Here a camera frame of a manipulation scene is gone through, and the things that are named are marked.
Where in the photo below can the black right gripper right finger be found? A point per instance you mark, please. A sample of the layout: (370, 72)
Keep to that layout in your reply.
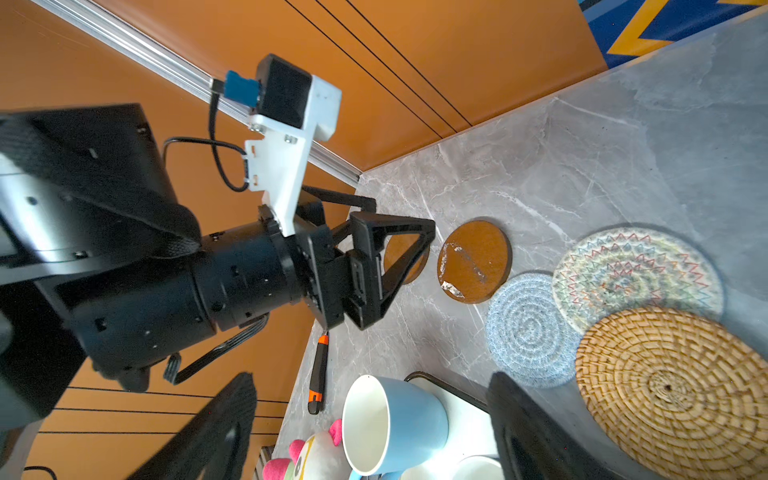
(531, 444)

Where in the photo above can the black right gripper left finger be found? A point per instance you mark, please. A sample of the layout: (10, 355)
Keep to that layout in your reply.
(214, 444)

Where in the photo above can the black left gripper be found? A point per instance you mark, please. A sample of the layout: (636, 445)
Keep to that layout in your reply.
(323, 271)

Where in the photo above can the dark brown glossy coaster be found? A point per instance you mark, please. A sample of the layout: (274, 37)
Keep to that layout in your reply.
(474, 262)

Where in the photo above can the blue woven round coaster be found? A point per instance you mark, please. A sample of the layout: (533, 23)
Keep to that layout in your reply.
(527, 336)

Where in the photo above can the tan rattan round coaster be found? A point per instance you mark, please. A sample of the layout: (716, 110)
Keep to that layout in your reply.
(679, 394)

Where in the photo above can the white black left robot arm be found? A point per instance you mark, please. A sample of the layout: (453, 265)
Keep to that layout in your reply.
(100, 262)

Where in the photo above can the white mug front left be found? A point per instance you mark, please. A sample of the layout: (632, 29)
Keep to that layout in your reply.
(478, 467)

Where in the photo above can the white strawberry serving tray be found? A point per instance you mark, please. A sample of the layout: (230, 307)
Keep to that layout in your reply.
(470, 429)

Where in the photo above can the colourful plush toy with glasses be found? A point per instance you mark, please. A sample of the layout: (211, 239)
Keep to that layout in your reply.
(321, 456)

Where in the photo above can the light blue mug back left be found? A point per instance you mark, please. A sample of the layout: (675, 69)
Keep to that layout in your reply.
(390, 426)

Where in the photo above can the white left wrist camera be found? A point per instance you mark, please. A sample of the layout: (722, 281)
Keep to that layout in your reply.
(291, 109)

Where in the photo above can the aluminium corner post left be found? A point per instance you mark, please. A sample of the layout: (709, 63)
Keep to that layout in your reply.
(110, 29)

